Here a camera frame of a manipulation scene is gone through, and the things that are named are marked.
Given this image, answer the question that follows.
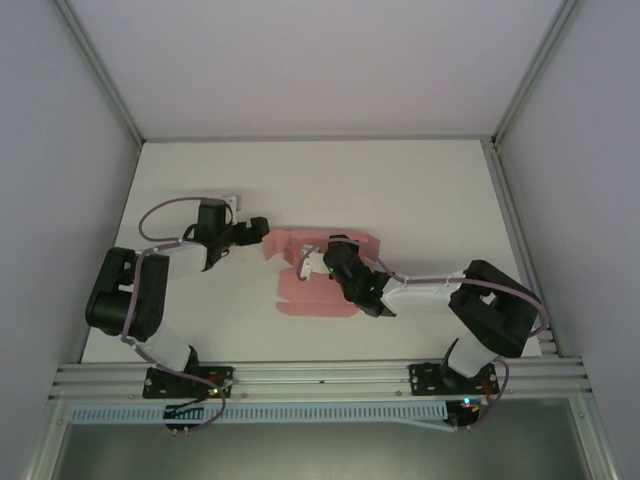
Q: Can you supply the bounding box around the aluminium lower frame bar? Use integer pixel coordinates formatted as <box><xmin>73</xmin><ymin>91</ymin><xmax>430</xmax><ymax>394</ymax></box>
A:
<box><xmin>571</xmin><ymin>394</ymin><xmax>624</xmax><ymax>480</ymax></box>
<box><xmin>24</xmin><ymin>394</ymin><xmax>69</xmax><ymax>480</ymax></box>

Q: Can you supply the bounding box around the white slotted cable duct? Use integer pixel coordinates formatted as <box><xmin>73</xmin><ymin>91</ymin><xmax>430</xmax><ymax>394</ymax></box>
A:
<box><xmin>66</xmin><ymin>401</ymin><xmax>451</xmax><ymax>434</ymax></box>

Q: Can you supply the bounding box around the aluminium corner post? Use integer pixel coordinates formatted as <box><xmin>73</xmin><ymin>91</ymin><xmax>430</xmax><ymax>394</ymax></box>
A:
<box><xmin>489</xmin><ymin>0</ymin><xmax>587</xmax><ymax>147</ymax></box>
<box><xmin>53</xmin><ymin>0</ymin><xmax>146</xmax><ymax>148</ymax></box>

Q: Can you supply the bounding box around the pink paper box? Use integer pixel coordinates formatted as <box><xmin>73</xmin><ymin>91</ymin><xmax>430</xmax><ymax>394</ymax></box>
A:
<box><xmin>262</xmin><ymin>227</ymin><xmax>384</xmax><ymax>317</ymax></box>

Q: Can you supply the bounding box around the aluminium side rail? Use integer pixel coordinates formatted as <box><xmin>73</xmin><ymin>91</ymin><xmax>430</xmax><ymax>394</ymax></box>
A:
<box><xmin>481</xmin><ymin>139</ymin><xmax>562</xmax><ymax>358</ymax></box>

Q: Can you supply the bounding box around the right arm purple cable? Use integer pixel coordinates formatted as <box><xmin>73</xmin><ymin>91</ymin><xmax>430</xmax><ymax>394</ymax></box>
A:
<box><xmin>298</xmin><ymin>240</ymin><xmax>549</xmax><ymax>432</ymax></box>

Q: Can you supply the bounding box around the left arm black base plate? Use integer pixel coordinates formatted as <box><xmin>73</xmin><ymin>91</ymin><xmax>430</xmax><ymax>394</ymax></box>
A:
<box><xmin>143</xmin><ymin>365</ymin><xmax>236</xmax><ymax>400</ymax></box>

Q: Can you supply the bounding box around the black controller board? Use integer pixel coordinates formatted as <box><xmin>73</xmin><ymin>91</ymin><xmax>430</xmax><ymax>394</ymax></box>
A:
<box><xmin>448</xmin><ymin>397</ymin><xmax>485</xmax><ymax>432</ymax></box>

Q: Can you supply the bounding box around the aluminium mounting rail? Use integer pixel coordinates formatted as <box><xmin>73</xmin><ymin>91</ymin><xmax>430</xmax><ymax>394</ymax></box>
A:
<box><xmin>49</xmin><ymin>354</ymin><xmax>594</xmax><ymax>402</ymax></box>

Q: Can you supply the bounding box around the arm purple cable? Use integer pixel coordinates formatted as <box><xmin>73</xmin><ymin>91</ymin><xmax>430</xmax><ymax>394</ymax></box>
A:
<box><xmin>119</xmin><ymin>197</ymin><xmax>229</xmax><ymax>432</ymax></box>
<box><xmin>298</xmin><ymin>240</ymin><xmax>549</xmax><ymax>432</ymax></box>

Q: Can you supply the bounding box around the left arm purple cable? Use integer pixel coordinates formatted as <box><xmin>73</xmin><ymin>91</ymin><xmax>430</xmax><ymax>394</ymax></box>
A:
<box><xmin>119</xmin><ymin>197</ymin><xmax>229</xmax><ymax>432</ymax></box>

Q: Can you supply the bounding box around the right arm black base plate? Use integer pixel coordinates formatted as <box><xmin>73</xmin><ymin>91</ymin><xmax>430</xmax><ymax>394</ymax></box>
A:
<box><xmin>408</xmin><ymin>361</ymin><xmax>499</xmax><ymax>397</ymax></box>

